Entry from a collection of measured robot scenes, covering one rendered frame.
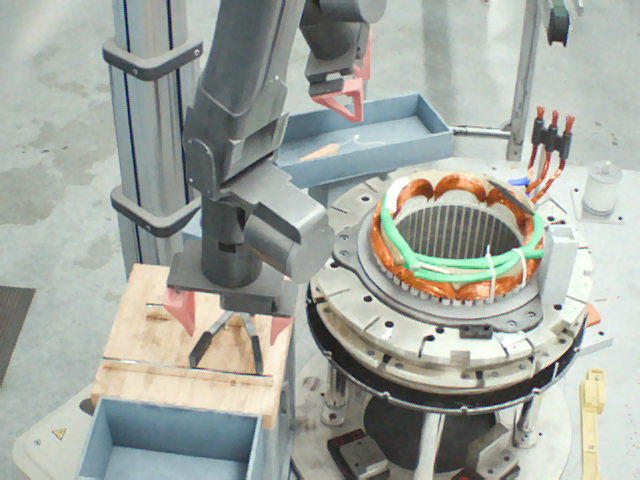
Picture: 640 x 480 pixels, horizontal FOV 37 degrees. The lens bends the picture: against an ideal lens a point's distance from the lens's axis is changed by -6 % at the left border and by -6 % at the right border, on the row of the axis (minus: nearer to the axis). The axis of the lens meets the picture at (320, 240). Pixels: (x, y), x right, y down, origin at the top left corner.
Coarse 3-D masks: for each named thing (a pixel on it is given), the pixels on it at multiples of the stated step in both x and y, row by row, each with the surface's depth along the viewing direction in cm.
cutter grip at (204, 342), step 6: (204, 336) 102; (210, 336) 102; (198, 342) 101; (204, 342) 101; (210, 342) 103; (198, 348) 100; (204, 348) 101; (192, 354) 100; (198, 354) 100; (192, 360) 100; (198, 360) 101; (192, 366) 101
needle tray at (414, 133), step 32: (416, 96) 143; (288, 128) 138; (320, 128) 140; (352, 128) 142; (384, 128) 142; (416, 128) 142; (448, 128) 136; (288, 160) 136; (320, 160) 130; (352, 160) 132; (384, 160) 134; (416, 160) 136; (320, 192) 139
